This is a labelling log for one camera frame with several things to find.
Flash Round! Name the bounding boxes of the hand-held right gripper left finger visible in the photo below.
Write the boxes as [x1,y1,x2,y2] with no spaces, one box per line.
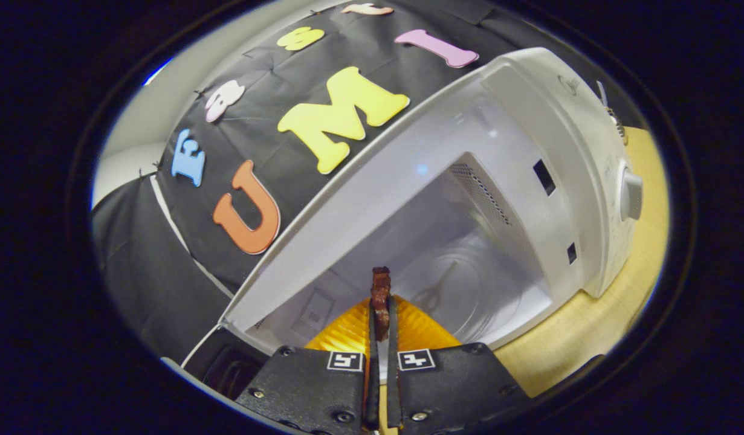
[235,296,382,435]

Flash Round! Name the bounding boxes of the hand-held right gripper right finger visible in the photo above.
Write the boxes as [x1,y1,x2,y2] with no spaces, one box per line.
[384,295,533,435]

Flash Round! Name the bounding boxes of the brown meat piece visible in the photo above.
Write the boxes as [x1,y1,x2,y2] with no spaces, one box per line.
[370,266,392,343]

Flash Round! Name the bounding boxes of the white microwave oven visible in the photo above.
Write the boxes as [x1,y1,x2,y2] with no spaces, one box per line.
[181,47,645,403]

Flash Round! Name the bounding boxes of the glass microwave turntable plate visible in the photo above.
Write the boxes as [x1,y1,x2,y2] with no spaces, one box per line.
[402,240,525,346]

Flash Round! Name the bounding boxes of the clear glass cup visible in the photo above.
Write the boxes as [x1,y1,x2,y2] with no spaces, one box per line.
[595,80,627,147]

